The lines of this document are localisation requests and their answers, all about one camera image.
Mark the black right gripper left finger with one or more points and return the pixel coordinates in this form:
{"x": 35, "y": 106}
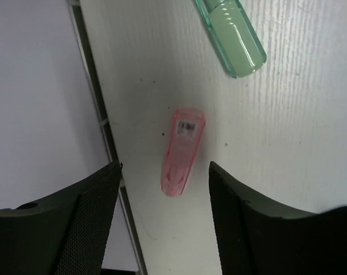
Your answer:
{"x": 63, "y": 233}

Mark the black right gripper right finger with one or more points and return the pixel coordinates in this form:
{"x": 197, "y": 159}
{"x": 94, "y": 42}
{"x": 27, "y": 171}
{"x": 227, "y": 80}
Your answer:
{"x": 258, "y": 235}

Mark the pink translucent eraser case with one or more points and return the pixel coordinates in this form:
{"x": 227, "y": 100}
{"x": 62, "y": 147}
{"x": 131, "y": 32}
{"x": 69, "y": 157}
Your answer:
{"x": 187, "y": 126}

